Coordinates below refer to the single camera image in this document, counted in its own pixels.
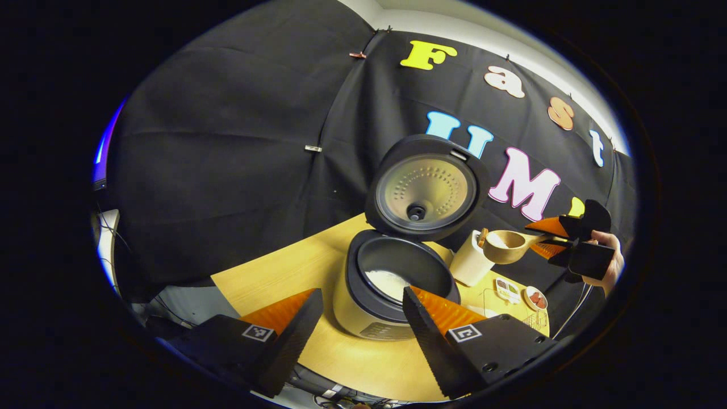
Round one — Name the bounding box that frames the black backdrop cloth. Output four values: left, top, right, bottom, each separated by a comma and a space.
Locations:
94, 0, 637, 296

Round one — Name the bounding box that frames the wooden spoon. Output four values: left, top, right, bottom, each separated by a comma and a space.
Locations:
483, 229, 563, 265

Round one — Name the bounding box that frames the clear rice tray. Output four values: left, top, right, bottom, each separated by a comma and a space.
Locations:
463, 287, 534, 327

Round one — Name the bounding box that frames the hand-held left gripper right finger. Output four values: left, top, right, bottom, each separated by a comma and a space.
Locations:
403, 286, 560, 399

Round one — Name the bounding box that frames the dark grey rice cooker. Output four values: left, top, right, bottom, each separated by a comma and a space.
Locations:
332, 134, 490, 341

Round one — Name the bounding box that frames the white divided bean dish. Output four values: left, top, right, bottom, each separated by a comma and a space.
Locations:
495, 277, 521, 303

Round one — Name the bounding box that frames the white round plate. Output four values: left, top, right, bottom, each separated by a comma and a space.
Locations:
524, 286, 549, 311

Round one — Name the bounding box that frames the grey cable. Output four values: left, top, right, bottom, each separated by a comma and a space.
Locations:
552, 282, 594, 340

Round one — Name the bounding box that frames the white rice pile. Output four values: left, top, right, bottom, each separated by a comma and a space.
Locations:
364, 269, 412, 303

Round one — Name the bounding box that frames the white toaster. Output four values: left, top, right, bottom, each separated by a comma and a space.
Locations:
450, 228, 496, 287

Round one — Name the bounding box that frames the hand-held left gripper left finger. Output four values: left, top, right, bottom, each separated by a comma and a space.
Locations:
168, 288, 325, 398

